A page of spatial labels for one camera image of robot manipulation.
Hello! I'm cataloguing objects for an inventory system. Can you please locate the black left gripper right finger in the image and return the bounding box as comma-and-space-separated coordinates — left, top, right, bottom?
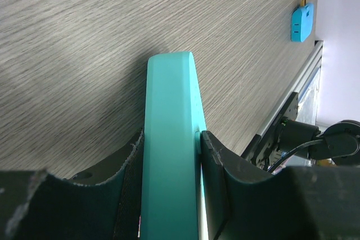
201, 131, 359, 239

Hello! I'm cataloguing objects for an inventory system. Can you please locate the blue plug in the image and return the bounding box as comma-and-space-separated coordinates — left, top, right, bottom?
291, 0, 314, 42

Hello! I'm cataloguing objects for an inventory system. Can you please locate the teal triangular power socket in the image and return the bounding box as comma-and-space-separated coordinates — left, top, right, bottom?
140, 52, 206, 239

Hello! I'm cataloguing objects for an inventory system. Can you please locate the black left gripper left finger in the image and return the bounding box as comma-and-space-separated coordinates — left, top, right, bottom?
1, 130, 144, 239

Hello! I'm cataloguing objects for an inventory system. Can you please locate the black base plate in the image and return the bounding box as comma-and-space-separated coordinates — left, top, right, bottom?
241, 92, 299, 171

